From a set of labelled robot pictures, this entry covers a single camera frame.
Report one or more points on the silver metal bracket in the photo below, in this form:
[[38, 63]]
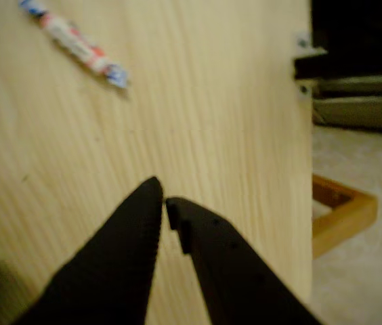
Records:
[[302, 91]]

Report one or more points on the wooden frame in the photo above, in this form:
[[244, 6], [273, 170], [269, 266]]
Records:
[[346, 216]]

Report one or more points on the black smooth gripper right finger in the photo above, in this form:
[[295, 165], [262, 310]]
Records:
[[231, 271]]

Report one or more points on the black textured gripper left finger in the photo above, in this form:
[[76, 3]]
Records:
[[109, 264]]

